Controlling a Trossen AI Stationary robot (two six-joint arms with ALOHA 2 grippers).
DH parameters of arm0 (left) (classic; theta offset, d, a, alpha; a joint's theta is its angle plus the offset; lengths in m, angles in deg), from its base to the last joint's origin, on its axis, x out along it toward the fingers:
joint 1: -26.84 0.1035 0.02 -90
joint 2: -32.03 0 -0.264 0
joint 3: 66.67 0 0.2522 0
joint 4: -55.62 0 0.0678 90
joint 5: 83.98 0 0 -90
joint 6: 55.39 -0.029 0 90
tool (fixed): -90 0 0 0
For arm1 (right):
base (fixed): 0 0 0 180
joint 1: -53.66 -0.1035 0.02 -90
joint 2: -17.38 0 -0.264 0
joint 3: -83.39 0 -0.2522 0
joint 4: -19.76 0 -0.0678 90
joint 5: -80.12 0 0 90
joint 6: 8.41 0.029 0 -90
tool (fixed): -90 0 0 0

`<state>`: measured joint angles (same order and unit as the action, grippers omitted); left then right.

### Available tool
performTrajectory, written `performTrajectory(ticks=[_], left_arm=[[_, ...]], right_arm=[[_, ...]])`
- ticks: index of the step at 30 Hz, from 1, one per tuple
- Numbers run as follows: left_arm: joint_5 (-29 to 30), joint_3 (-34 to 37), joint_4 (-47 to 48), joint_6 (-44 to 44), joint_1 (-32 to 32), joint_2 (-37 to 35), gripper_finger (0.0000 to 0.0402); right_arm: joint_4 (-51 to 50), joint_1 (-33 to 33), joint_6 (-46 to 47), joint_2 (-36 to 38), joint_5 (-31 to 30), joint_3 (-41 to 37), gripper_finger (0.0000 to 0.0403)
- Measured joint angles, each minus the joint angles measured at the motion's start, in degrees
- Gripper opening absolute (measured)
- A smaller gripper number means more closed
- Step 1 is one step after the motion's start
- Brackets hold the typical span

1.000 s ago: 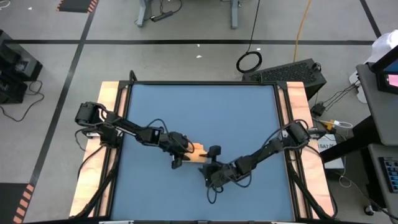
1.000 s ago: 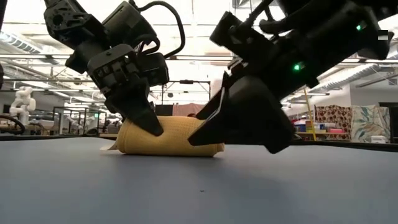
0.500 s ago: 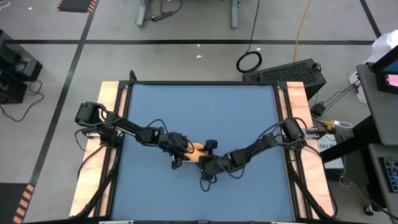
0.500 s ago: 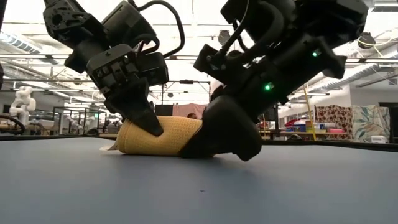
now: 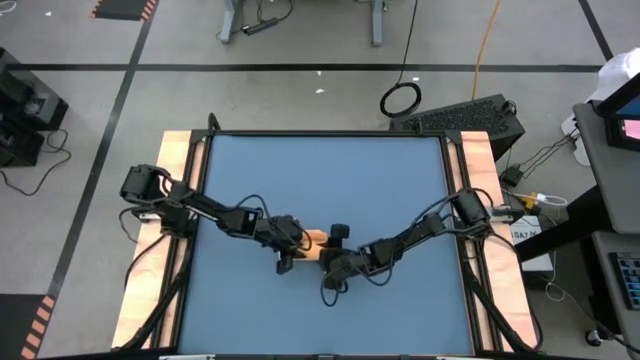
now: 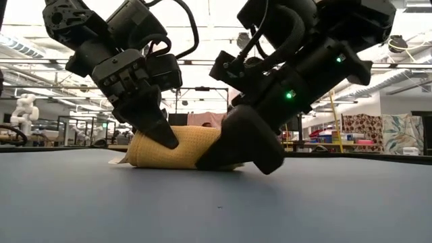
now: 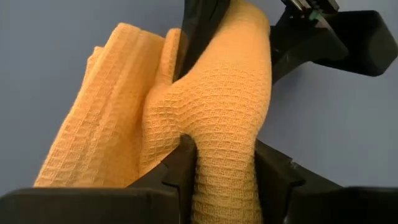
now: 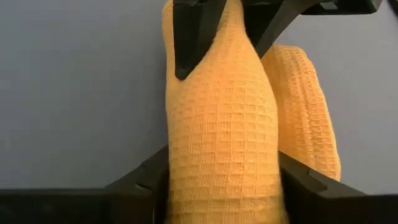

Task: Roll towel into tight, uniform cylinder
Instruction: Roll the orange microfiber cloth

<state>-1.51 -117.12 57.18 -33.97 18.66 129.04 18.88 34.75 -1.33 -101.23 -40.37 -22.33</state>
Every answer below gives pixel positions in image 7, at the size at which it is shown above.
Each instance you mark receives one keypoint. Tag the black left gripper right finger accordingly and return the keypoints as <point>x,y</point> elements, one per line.
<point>311,205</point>

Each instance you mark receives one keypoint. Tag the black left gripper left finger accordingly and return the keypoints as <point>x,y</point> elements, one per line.
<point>124,205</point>

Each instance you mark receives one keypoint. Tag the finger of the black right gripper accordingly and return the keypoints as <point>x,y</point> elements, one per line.
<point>298,43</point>
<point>202,25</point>

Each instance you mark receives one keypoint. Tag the yellow orange waffle towel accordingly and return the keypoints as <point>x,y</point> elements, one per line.
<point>217,109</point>

